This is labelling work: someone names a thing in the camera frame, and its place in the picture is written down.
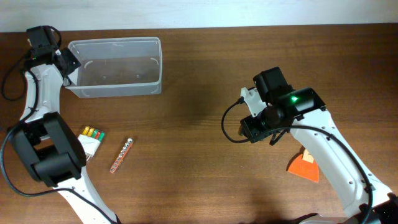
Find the orange scraper wooden handle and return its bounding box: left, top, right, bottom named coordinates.
left=287, top=146, right=320, bottom=183

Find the coloured screwdriver bit set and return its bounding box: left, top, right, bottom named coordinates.
left=78, top=126, right=105, bottom=161

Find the clear plastic container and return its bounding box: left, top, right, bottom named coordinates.
left=67, top=37, right=162, bottom=98

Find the orange socket bit rail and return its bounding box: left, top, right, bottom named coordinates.
left=109, top=138, right=134, bottom=174

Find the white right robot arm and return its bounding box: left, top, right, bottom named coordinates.
left=239, top=67, right=397, bottom=223

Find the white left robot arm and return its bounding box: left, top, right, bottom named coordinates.
left=4, top=26, right=120, bottom=223

